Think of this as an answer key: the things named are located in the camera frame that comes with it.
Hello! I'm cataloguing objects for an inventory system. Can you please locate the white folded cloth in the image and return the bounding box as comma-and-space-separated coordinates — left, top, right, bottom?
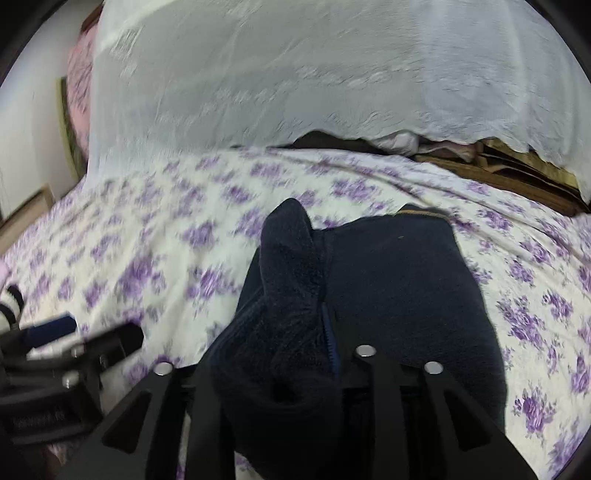
375, 130, 420, 154

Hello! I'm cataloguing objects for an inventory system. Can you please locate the white lace cloth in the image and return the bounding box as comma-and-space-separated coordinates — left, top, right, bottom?
84, 0, 591, 205

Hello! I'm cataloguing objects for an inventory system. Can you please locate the light wooden frame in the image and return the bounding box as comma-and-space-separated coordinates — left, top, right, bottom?
0, 184, 57, 230

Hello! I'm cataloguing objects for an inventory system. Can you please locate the dark wooden frame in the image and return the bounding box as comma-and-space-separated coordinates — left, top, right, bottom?
56, 75, 89, 180

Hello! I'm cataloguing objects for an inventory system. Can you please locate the navy fleece sweater mustard trim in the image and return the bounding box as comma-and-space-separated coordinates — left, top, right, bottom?
205, 198, 507, 472

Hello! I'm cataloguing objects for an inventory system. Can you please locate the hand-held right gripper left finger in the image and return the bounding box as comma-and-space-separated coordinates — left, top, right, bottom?
55, 362, 237, 480

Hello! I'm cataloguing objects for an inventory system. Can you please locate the black white striped cloth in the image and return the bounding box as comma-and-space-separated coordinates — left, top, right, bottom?
0, 283, 25, 332

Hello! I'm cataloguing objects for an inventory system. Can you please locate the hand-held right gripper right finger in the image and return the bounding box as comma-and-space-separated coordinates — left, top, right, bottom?
322, 302, 537, 480

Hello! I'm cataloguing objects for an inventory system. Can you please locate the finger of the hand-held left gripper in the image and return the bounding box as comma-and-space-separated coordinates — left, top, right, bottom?
21, 313, 78, 354
60, 322, 145, 386

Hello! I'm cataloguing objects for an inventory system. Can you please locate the purple floral bed sheet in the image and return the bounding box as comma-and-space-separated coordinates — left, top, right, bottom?
0, 147, 591, 480

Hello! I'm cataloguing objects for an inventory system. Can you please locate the pink cloth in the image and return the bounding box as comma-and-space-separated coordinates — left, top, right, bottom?
66, 7, 101, 160

